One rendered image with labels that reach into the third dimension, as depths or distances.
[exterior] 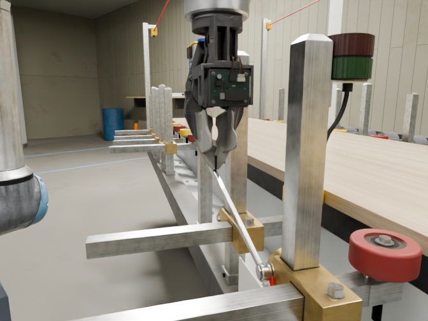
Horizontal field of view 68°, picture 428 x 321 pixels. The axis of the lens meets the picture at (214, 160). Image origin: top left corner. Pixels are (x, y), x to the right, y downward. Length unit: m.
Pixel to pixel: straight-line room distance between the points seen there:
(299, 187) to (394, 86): 4.16
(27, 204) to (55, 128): 9.04
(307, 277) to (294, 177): 0.12
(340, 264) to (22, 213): 0.82
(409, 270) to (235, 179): 0.33
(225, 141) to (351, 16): 4.42
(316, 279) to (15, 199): 0.81
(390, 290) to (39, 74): 9.77
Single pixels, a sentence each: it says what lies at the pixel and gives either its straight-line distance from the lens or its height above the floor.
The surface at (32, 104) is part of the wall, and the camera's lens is 9.87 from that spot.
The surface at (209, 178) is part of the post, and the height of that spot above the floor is 0.86.
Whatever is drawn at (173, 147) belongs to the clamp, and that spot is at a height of 0.85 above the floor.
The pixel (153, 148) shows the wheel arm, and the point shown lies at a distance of 1.56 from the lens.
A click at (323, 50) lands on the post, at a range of 0.39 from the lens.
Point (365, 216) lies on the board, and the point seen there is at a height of 0.89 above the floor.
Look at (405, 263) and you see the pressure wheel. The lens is 0.44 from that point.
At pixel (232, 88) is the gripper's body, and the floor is 1.09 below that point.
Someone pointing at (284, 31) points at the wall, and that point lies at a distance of 5.33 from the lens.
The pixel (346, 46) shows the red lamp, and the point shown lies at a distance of 0.40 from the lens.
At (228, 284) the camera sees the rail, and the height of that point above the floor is 0.70.
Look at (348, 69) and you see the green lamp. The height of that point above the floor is 1.11.
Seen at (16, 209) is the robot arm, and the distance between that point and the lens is 1.02.
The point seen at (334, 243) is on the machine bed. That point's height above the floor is 0.78.
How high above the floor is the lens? 1.08
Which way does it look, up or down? 11 degrees down
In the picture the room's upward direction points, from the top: straight up
